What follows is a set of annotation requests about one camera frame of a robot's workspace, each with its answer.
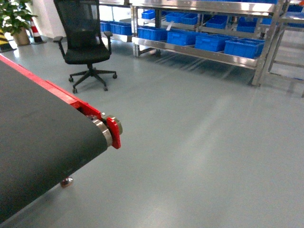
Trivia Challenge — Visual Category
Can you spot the empty blue front bin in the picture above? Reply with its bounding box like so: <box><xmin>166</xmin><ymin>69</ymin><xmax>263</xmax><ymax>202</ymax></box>
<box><xmin>138</xmin><ymin>27</ymin><xmax>167</xmax><ymax>41</ymax></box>

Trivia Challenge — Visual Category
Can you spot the blue bin with clear bag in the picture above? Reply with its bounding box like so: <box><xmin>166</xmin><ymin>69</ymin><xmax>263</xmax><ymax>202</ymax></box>
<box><xmin>167</xmin><ymin>30</ymin><xmax>208</xmax><ymax>46</ymax></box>

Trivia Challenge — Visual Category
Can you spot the blue bin behind front bin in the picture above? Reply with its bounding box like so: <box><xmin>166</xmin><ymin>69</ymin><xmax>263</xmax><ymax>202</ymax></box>
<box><xmin>194</xmin><ymin>34</ymin><xmax>238</xmax><ymax>52</ymax></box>

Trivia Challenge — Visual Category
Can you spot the blue bin with red bags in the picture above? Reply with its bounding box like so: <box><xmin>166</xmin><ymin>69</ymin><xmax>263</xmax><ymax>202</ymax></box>
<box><xmin>224</xmin><ymin>38</ymin><xmax>265</xmax><ymax>59</ymax></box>

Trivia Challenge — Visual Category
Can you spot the stainless steel shelf rack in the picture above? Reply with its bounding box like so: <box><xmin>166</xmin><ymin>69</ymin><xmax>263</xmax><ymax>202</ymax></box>
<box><xmin>99</xmin><ymin>0</ymin><xmax>304</xmax><ymax>86</ymax></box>

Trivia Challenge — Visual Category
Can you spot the black office chair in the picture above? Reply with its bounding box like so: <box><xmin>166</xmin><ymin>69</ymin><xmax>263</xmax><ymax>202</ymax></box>
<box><xmin>53</xmin><ymin>0</ymin><xmax>117</xmax><ymax>94</ymax></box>

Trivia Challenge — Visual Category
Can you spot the black conveyor belt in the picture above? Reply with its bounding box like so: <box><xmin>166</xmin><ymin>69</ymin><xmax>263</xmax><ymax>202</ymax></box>
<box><xmin>0</xmin><ymin>62</ymin><xmax>112</xmax><ymax>222</ymax></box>

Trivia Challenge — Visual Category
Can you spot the red white traffic cone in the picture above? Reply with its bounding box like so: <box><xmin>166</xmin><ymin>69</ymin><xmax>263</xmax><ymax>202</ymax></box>
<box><xmin>30</xmin><ymin>18</ymin><xmax>46</xmax><ymax>45</ymax></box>

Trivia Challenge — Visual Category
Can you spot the green potted plant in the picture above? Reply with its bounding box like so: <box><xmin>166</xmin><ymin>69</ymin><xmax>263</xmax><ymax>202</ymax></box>
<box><xmin>0</xmin><ymin>0</ymin><xmax>36</xmax><ymax>46</ymax></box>

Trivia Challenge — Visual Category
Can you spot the red conveyor side rail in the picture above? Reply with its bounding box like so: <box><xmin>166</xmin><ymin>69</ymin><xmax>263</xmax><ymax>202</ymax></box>
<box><xmin>0</xmin><ymin>55</ymin><xmax>123</xmax><ymax>149</ymax></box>

